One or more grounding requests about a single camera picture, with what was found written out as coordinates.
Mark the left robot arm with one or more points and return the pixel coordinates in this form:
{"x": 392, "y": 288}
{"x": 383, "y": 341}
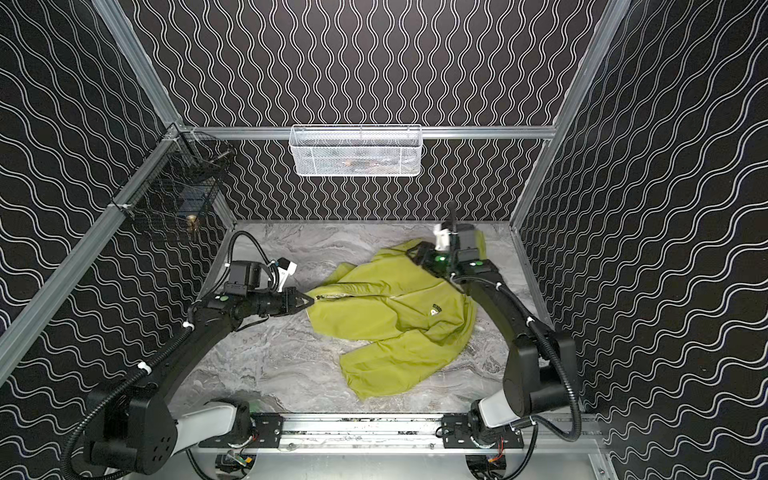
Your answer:
{"x": 128, "y": 427}

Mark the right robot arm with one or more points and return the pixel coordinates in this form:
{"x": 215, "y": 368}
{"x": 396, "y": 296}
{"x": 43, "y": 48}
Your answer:
{"x": 539, "y": 383}

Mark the black wire wall basket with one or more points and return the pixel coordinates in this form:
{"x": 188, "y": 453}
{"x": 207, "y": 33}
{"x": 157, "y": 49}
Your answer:
{"x": 176, "y": 203}

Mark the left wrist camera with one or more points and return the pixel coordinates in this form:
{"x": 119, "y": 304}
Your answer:
{"x": 250, "y": 276}

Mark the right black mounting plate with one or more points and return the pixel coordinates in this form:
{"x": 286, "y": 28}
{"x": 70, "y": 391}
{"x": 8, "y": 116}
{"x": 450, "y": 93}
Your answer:
{"x": 465, "y": 431}

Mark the black mounting plate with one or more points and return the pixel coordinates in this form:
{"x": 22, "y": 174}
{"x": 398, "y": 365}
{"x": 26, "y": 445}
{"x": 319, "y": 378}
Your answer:
{"x": 465, "y": 431}
{"x": 259, "y": 430}

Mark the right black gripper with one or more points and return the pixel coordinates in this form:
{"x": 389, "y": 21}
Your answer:
{"x": 429, "y": 253}

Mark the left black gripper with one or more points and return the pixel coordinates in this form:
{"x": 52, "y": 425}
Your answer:
{"x": 285, "y": 301}

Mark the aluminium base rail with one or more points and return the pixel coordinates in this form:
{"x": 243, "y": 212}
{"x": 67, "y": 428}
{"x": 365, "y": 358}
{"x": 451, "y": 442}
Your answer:
{"x": 398, "y": 434}

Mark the green zip-up jacket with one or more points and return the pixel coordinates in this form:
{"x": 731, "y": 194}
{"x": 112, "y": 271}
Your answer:
{"x": 411, "y": 324}

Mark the white mesh wall basket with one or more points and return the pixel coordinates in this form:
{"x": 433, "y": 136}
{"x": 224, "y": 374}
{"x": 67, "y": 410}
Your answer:
{"x": 356, "y": 150}

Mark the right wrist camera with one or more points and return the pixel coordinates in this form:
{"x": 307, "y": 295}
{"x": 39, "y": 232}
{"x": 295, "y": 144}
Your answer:
{"x": 449, "y": 237}

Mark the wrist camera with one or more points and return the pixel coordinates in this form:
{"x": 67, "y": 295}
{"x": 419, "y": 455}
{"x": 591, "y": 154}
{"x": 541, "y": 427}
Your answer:
{"x": 250, "y": 276}
{"x": 449, "y": 237}

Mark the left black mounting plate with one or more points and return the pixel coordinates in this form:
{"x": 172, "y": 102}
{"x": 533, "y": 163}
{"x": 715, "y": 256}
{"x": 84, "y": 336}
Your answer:
{"x": 259, "y": 430}

